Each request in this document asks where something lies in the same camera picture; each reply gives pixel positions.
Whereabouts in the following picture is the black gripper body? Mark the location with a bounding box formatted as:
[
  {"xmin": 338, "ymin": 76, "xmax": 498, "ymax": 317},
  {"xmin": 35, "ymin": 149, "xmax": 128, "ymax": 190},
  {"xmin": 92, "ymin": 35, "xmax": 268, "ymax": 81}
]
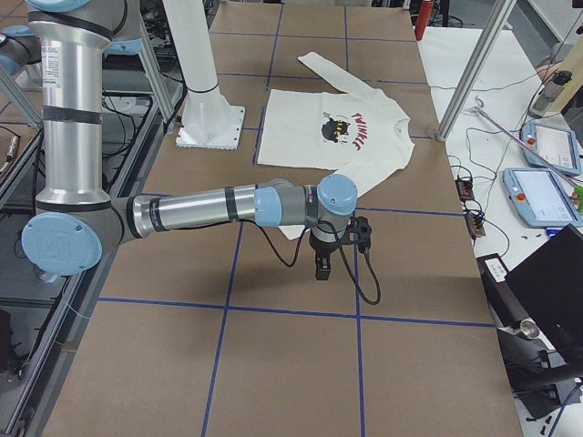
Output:
[{"xmin": 309, "ymin": 232, "xmax": 338, "ymax": 263}]

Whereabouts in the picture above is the cream white long-sleeve shirt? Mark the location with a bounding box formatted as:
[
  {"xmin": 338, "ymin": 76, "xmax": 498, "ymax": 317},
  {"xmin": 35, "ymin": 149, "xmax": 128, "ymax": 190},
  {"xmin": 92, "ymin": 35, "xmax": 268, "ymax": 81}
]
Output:
[{"xmin": 252, "ymin": 51, "xmax": 415, "ymax": 241}]

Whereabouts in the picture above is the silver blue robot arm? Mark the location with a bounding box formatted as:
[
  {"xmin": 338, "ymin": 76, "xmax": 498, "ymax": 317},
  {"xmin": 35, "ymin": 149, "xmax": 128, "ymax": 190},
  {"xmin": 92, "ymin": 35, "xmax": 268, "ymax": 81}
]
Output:
[{"xmin": 17, "ymin": 1, "xmax": 357, "ymax": 280}]

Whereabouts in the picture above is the small black orange circuit board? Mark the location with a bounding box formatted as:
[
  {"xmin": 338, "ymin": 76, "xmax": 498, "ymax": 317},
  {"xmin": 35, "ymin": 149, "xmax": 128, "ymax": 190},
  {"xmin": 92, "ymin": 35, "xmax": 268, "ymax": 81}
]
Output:
[{"xmin": 455, "ymin": 178, "xmax": 475, "ymax": 201}]

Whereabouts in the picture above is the near blue teach pendant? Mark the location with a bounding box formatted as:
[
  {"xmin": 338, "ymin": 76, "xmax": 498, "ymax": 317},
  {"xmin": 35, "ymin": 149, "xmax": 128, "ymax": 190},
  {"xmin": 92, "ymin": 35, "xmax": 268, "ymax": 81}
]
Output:
[{"xmin": 503, "ymin": 168, "xmax": 582, "ymax": 228}]

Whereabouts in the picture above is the blue teach pendant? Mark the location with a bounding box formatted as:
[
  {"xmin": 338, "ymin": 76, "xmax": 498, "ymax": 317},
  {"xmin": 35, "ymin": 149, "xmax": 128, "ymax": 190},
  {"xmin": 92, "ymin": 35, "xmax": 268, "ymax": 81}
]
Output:
[
  {"xmin": 520, "ymin": 120, "xmax": 582, "ymax": 176},
  {"xmin": 503, "ymin": 168, "xmax": 582, "ymax": 228}
]

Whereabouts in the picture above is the far blue teach pendant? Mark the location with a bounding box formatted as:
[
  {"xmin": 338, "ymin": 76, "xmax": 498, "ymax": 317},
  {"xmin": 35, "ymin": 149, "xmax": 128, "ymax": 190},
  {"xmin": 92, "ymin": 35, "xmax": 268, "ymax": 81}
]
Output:
[{"xmin": 520, "ymin": 120, "xmax": 582, "ymax": 176}]

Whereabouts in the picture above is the red cylinder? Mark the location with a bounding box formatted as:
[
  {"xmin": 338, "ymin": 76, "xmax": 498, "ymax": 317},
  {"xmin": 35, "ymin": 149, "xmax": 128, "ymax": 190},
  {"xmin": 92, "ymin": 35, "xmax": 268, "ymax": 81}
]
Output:
[{"xmin": 414, "ymin": 0, "xmax": 434, "ymax": 41}]

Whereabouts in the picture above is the grey water bottle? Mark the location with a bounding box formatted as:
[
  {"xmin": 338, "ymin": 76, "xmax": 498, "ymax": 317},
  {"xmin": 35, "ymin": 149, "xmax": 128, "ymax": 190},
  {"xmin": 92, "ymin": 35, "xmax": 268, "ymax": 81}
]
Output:
[{"xmin": 530, "ymin": 70, "xmax": 572, "ymax": 117}]

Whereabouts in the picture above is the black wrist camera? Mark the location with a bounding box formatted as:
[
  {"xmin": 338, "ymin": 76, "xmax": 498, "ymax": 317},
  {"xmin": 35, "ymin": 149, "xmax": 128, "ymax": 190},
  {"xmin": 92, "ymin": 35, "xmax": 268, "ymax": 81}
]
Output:
[{"xmin": 342, "ymin": 216, "xmax": 372, "ymax": 255}]

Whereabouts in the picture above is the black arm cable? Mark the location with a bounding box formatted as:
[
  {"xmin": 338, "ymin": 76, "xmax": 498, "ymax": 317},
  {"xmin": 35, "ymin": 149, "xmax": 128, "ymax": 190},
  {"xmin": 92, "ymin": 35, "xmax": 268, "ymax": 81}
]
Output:
[{"xmin": 240, "ymin": 218, "xmax": 382, "ymax": 306}]

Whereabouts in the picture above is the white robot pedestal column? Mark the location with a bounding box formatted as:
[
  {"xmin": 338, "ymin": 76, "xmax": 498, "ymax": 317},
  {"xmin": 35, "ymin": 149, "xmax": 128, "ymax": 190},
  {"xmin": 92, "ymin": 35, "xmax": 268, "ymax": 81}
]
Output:
[{"xmin": 163, "ymin": 0, "xmax": 245, "ymax": 150}]

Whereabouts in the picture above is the aluminium side frame rail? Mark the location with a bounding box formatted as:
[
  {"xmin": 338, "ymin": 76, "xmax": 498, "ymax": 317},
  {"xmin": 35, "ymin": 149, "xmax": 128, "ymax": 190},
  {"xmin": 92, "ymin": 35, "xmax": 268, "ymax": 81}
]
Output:
[{"xmin": 1, "ymin": 91, "xmax": 172, "ymax": 436}]

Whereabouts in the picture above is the aluminium frame post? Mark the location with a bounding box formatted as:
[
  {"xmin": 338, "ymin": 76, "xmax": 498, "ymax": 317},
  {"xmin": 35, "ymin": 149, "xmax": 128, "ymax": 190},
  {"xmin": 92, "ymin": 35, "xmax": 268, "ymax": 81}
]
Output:
[{"xmin": 436, "ymin": 0, "xmax": 517, "ymax": 142}]

